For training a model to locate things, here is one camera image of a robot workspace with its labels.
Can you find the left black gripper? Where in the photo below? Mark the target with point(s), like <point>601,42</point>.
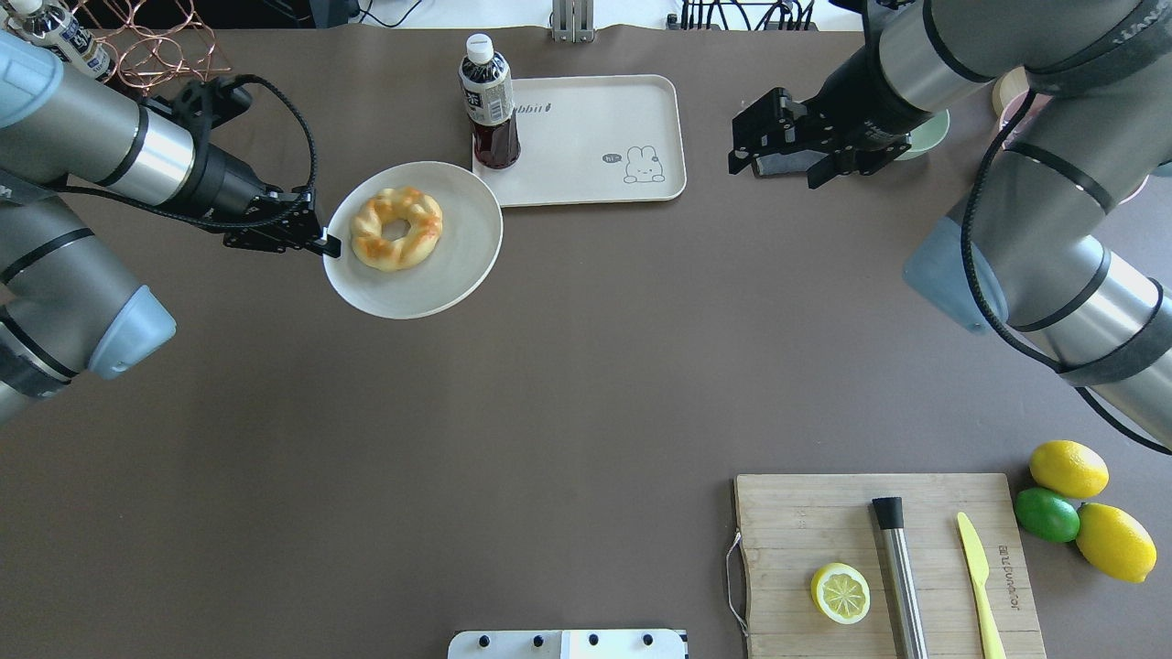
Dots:
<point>227,183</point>

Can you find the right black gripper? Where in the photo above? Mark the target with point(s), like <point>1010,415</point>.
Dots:
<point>847,91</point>

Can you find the glazed twisted donut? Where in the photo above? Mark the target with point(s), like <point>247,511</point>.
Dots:
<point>424,218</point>

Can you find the grey-white plate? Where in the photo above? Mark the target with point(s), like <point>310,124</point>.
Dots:
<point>464,255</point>

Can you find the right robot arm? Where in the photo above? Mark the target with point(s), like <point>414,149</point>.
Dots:
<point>1017,254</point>

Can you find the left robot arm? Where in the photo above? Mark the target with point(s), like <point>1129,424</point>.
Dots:
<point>74,306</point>

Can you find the cream rabbit tray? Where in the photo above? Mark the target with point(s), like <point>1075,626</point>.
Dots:
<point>593,139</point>

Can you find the tea bottle on tray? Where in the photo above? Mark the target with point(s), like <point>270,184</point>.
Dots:
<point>488,90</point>

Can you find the grey folded cloth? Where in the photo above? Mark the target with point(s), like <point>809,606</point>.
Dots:
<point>779,164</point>

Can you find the mint green bowl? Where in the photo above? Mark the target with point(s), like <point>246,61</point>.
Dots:
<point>926,136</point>

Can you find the wooden mug tree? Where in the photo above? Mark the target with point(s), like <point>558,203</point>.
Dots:
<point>1007,88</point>

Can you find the pink ice bowl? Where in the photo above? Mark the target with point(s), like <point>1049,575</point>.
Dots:
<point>1008,106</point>

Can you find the tea bottle in rack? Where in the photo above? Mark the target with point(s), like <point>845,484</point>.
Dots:
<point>51,25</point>

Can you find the wooden cutting board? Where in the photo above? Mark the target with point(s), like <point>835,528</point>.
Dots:
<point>792,524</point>

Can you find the yellow lemon far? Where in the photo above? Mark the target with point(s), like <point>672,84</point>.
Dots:
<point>1069,468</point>

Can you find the yellow lemon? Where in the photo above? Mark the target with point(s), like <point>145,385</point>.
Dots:
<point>1069,468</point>
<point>1115,543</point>

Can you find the lime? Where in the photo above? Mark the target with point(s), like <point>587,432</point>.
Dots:
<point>1047,515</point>

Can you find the half lemon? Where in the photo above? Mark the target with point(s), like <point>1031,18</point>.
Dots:
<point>841,593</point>

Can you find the yellow plastic knife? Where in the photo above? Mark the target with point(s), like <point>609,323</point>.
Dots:
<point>978,567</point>

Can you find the yellow lemon near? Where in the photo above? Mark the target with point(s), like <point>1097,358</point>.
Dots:
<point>1115,543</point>

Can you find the copper wire bottle rack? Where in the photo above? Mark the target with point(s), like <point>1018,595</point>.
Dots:
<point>155,42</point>

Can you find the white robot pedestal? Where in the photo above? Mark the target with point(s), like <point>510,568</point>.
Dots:
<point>638,642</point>

